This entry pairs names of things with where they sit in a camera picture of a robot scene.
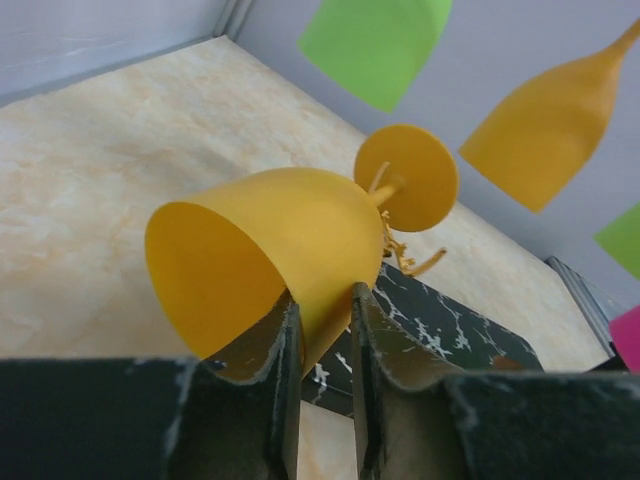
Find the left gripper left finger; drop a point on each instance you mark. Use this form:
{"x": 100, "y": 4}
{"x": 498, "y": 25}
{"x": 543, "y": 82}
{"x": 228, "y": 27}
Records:
{"x": 234, "y": 415}

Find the pink wine glass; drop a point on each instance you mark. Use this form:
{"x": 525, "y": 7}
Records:
{"x": 625, "y": 335}

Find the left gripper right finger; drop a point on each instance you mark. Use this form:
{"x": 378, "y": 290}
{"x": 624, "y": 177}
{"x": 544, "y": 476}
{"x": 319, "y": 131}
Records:
{"x": 418, "y": 416}

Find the gold wine glass rack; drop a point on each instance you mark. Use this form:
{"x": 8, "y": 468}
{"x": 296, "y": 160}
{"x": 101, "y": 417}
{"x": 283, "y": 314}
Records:
{"x": 446, "y": 327}

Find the green wine glass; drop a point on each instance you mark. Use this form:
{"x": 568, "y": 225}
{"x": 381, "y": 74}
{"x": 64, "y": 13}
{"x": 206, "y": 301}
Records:
{"x": 374, "y": 49}
{"x": 620, "y": 240}

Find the orange wine glass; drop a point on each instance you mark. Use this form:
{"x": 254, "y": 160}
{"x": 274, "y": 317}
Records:
{"x": 542, "y": 134}
{"x": 219, "y": 260}

